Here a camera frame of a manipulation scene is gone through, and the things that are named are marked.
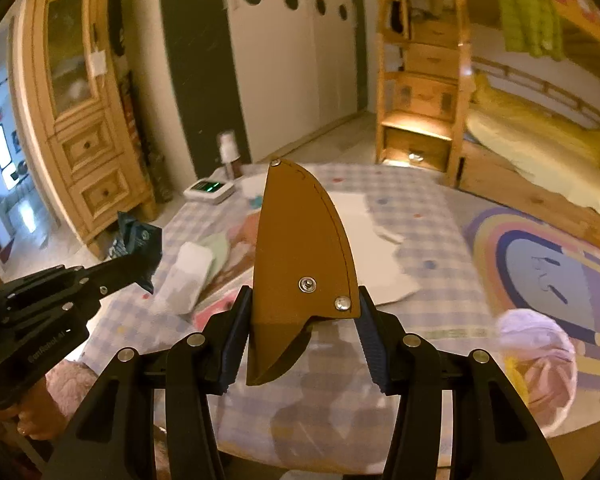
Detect wooden bunk bed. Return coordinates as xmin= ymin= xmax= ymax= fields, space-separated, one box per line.
xmin=449 ymin=0 xmax=600 ymax=257

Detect dark blue snack wrapper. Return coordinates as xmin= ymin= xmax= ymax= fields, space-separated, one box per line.
xmin=116 ymin=210 xmax=164 ymax=295

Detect green puffer jacket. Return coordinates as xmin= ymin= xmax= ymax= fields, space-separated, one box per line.
xmin=497 ymin=0 xmax=564 ymax=59

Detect white folded tissue pack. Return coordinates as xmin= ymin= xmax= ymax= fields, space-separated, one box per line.
xmin=151 ymin=241 xmax=216 ymax=317

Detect yellow duvet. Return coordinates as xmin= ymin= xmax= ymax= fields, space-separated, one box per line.
xmin=472 ymin=72 xmax=600 ymax=161

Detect tall wooden cabinet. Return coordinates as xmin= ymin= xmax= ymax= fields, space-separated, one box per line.
xmin=9 ymin=0 xmax=159 ymax=257

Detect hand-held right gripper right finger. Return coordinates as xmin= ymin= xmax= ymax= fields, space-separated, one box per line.
xmin=358 ymin=286 xmax=564 ymax=480

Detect white device with green light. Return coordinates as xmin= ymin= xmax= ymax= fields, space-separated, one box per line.
xmin=183 ymin=178 xmax=236 ymax=205

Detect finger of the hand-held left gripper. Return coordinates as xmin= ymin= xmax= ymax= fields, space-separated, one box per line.
xmin=0 ymin=279 xmax=102 ymax=324
xmin=55 ymin=249 xmax=161 ymax=297

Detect pale yellow mattress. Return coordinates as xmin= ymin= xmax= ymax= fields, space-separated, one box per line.
xmin=464 ymin=106 xmax=600 ymax=212

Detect light green paper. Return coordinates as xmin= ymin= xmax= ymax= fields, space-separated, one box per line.
xmin=200 ymin=234 xmax=232 ymax=282

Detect white paper note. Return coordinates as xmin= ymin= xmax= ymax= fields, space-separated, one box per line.
xmin=88 ymin=49 xmax=109 ymax=79

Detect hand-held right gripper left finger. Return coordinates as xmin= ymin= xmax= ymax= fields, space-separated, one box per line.
xmin=42 ymin=285 xmax=252 ymax=480

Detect white cardboard box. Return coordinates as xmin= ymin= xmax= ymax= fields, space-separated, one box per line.
xmin=325 ymin=190 xmax=422 ymax=307

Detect brown leather knife sheath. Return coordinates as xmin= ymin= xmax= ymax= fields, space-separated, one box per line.
xmin=245 ymin=157 xmax=362 ymax=387

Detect person's left hand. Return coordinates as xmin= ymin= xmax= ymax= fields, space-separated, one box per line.
xmin=16 ymin=402 xmax=48 ymax=438

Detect white wardrobe with round holes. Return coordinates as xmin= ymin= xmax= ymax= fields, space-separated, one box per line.
xmin=222 ymin=0 xmax=369 ymax=162

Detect wooden stair drawers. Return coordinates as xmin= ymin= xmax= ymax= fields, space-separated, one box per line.
xmin=375 ymin=0 xmax=474 ymax=187

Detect white spray bottle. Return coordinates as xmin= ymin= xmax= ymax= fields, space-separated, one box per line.
xmin=217 ymin=130 xmax=244 ymax=181

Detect pink plastic bag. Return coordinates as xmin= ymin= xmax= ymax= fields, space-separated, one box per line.
xmin=494 ymin=309 xmax=579 ymax=437

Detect rainbow patterned rug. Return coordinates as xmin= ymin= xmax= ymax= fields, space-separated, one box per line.
xmin=461 ymin=205 xmax=600 ymax=397

